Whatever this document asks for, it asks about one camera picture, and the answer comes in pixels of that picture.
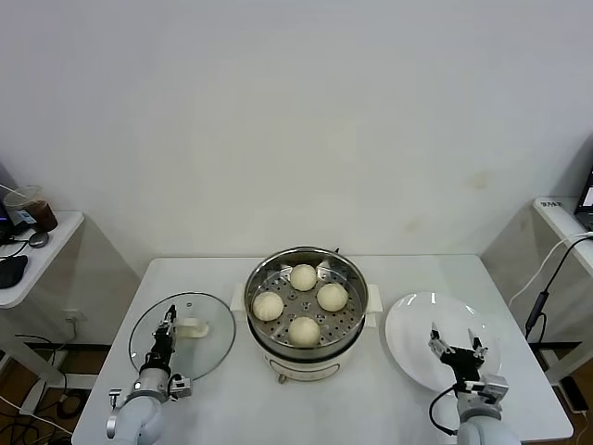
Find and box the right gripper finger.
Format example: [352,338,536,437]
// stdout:
[426,323,458,361]
[466,327,489,362]

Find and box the white side desk with mouse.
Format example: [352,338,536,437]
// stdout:
[0,210,98,416]

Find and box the stainless steel steamer basket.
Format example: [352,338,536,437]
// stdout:
[244,248,371,362]

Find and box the white charging cable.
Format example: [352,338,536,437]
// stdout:
[509,234,593,307]

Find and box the dark laptop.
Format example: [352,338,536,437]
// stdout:
[574,166,593,231]

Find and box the white round plate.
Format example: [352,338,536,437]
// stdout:
[384,290,502,395]

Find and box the black cable with adapter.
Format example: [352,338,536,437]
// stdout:
[525,234,593,344]

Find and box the dark monitor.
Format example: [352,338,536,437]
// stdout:
[0,159,27,245]

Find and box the black desk cable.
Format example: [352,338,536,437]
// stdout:
[0,235,36,259]

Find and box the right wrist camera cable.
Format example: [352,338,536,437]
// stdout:
[428,384,464,437]

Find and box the plastic iced coffee cup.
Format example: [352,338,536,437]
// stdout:
[0,183,59,232]

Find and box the cream electric cooking pot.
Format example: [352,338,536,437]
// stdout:
[230,282,384,386]

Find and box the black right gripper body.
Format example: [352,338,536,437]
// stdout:
[439,347,484,384]

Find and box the glass lid cream handle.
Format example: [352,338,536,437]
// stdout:
[128,290,237,382]

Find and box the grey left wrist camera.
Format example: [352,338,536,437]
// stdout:
[167,375,194,401]

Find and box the black computer mouse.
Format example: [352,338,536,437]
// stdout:
[0,254,29,288]

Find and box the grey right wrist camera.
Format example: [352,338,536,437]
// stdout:
[465,374,509,405]

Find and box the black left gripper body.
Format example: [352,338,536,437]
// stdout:
[145,336,177,370]

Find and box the white steamed baozi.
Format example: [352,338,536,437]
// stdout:
[287,316,322,349]
[252,291,284,323]
[289,262,319,292]
[316,283,349,312]

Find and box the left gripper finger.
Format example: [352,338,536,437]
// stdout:
[153,303,180,342]

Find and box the white side desk with laptop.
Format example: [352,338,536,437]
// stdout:
[527,197,593,386]

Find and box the white floor cable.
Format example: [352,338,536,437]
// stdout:
[0,393,75,437]

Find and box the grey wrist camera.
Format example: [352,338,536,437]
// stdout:
[465,374,509,405]
[167,375,194,401]

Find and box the black floor cable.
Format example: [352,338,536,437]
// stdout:
[13,319,96,421]

